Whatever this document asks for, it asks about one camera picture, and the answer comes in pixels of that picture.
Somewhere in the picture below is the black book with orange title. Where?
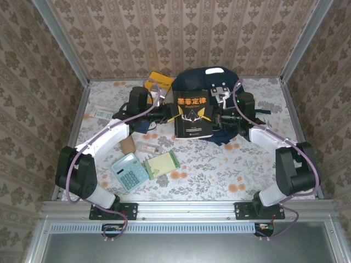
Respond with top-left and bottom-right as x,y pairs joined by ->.
172,89 -> 214,140

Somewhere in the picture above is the yellow paperback book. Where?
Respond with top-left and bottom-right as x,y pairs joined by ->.
148,71 -> 175,105

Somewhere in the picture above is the dark blue notebook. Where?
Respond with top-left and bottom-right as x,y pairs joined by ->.
135,122 -> 156,135

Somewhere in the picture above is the navy blue backpack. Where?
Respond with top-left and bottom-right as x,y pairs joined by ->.
172,66 -> 272,150

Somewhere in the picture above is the clear ruler packet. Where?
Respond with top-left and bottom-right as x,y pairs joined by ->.
92,105 -> 115,120

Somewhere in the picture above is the small white tube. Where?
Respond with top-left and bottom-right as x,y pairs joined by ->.
135,142 -> 162,154

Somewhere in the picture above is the brown burlap pouch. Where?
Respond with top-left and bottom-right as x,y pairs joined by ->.
120,136 -> 137,154

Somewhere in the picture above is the green sticky notepad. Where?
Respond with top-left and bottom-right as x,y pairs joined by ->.
143,150 -> 180,180

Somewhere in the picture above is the teal calculator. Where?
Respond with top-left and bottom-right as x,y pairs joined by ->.
111,152 -> 150,192

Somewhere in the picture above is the floral patterned table cover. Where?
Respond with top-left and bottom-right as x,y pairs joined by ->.
61,78 -> 320,202

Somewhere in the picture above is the grey metal panel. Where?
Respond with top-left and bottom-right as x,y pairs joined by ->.
41,222 -> 339,263

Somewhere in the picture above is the aluminium table side rail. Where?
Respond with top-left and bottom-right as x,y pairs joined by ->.
51,81 -> 91,202
279,79 -> 326,199

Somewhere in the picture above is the aluminium upright frame post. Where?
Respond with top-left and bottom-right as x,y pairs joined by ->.
279,0 -> 334,83
32,0 -> 91,87

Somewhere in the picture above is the aluminium frame beam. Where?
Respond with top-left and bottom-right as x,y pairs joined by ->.
39,199 -> 337,221

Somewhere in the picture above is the white slotted cable duct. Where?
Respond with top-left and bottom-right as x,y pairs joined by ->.
49,222 -> 275,234

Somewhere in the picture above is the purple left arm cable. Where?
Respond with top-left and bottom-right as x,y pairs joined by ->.
65,79 -> 162,242

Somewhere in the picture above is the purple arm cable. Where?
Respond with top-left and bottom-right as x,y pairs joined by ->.
65,79 -> 162,242
231,79 -> 321,242

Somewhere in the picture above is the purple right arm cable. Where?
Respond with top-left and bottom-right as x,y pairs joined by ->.
231,79 -> 321,242

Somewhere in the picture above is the black cable connector bracket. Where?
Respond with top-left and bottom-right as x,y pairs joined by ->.
101,223 -> 127,242
253,223 -> 275,239

